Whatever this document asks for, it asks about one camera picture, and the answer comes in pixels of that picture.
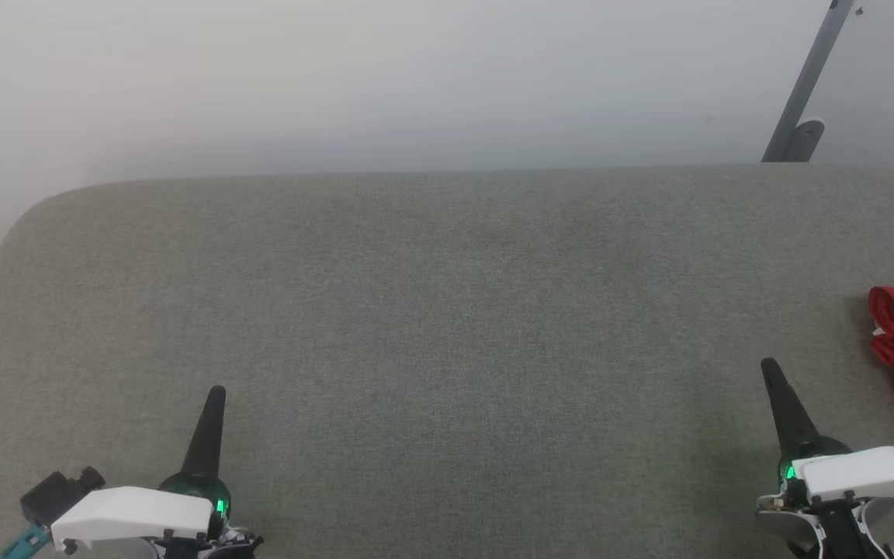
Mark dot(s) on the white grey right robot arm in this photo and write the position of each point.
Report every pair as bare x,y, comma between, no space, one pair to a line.
788,520

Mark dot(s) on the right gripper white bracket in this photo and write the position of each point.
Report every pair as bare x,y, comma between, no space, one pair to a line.
874,473

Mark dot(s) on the grey metal pole bracket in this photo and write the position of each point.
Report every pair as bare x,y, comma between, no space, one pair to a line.
804,140

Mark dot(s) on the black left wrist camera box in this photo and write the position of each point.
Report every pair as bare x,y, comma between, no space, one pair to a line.
51,497

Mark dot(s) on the grey fabric sofa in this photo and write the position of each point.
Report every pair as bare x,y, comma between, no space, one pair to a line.
447,349

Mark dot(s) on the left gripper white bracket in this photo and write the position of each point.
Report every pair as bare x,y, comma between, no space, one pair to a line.
129,512

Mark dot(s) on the grey metal pole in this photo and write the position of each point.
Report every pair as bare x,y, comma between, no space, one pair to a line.
810,78

